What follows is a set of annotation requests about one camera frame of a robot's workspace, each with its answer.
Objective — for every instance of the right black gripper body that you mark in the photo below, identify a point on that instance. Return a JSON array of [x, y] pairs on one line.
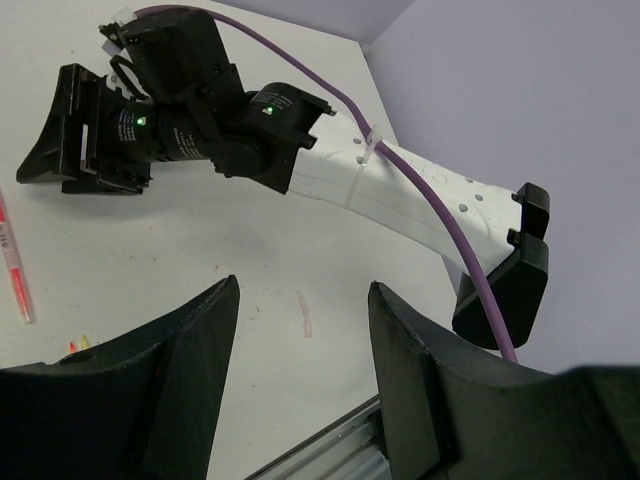
[[102, 167]]

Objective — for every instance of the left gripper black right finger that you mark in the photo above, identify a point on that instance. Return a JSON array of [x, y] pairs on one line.
[[451, 410]]

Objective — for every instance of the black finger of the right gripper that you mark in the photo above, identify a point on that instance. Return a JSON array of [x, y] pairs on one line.
[[56, 155]]

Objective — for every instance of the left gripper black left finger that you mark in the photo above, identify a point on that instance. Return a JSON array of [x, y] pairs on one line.
[[144, 405]]

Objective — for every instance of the pink pen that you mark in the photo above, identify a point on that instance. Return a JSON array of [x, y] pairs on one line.
[[14, 267]]

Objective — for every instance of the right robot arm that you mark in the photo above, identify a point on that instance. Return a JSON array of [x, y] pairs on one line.
[[175, 96]]

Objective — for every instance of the clear purple-tinted pen cap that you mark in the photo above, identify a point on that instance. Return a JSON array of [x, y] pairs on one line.
[[306, 317]]

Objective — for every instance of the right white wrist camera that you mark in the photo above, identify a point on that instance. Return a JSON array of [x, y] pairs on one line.
[[113, 45]]

